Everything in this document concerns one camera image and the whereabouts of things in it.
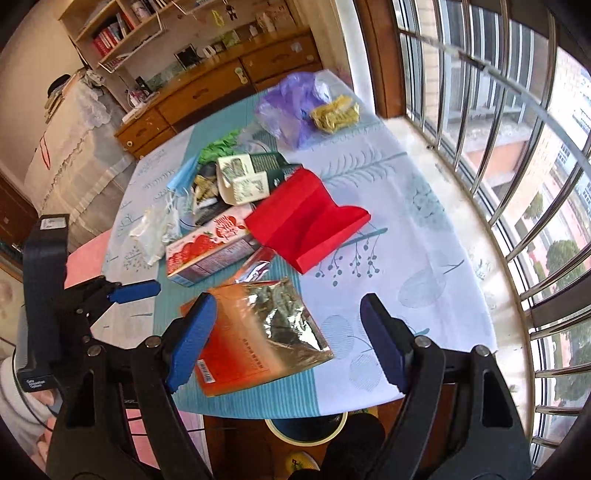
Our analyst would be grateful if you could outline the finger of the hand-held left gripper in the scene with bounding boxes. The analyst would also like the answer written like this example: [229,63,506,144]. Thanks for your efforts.
[60,276,161,333]

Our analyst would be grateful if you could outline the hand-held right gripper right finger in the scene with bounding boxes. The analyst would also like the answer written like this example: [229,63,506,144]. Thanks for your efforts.
[360,293,534,480]

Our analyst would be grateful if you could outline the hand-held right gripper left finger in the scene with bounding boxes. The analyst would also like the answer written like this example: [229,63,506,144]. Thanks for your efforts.
[46,293,218,480]

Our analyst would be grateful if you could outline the orange foil snack bag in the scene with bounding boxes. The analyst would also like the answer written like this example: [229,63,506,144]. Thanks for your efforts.
[180,277,334,398]

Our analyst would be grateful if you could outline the white plastic bag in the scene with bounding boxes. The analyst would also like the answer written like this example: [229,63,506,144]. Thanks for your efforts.
[129,198,183,266]

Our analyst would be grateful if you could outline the round trash bin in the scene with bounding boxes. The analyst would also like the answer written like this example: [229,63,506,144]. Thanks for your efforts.
[264,411,348,446]

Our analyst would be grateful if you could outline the person's left forearm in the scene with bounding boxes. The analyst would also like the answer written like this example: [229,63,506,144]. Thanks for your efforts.
[0,355,56,467]

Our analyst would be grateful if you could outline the pink sheet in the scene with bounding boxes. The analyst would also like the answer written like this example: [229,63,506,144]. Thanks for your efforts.
[37,228,206,480]

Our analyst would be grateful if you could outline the strawberry print carton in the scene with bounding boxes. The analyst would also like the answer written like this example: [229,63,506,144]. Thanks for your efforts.
[165,205,264,288]

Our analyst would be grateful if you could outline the tree print tablecloth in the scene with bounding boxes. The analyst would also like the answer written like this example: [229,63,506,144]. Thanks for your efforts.
[102,69,497,418]

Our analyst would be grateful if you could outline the red silver foil wrapper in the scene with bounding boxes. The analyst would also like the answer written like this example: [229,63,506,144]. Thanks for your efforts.
[235,247,278,284]

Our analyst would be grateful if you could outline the black packet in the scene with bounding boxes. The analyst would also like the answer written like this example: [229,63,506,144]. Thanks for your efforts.
[194,203,232,227]

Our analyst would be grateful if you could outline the blue face mask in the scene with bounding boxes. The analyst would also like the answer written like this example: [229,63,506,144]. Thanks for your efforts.
[167,156,200,192]

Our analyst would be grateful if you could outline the red folded paper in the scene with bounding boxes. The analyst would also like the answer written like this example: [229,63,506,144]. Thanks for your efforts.
[244,167,372,275]

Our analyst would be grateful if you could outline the yellow slipper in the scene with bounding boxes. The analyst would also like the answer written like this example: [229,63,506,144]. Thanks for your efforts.
[285,452,319,474]

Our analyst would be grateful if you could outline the white lace cover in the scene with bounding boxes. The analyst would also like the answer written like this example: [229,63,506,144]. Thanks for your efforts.
[25,76,134,241]

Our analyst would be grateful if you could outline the cream and green carton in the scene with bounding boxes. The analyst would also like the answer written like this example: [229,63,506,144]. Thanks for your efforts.
[216,151,298,206]

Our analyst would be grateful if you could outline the green crumpled paper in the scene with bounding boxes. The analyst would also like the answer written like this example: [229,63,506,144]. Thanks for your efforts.
[198,129,243,164]

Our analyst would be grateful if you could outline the white power strip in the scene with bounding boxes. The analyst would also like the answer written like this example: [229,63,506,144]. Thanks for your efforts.
[121,99,160,123]

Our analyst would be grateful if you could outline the clear plastic wrap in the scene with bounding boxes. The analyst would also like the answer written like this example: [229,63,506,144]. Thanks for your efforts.
[238,124,273,155]

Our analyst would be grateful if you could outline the wooden sideboard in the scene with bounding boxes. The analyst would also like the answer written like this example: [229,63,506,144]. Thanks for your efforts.
[115,28,324,160]

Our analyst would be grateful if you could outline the yellow crumpled wrapper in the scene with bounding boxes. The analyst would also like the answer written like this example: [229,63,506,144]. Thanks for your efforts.
[310,95,361,134]

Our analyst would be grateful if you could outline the purple plastic bag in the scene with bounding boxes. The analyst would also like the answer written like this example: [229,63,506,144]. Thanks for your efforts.
[254,71,331,148]

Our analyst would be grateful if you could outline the row of books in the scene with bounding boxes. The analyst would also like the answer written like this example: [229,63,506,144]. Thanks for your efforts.
[92,14,139,58]

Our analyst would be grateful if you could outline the metal window grille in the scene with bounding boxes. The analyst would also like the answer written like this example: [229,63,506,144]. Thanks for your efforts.
[392,0,591,467]

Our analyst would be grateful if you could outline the black picture frame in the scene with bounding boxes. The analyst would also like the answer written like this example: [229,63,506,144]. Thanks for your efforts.
[174,44,199,70]

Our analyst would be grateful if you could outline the wall shelf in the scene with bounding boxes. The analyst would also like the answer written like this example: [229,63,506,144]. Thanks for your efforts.
[58,0,167,72]

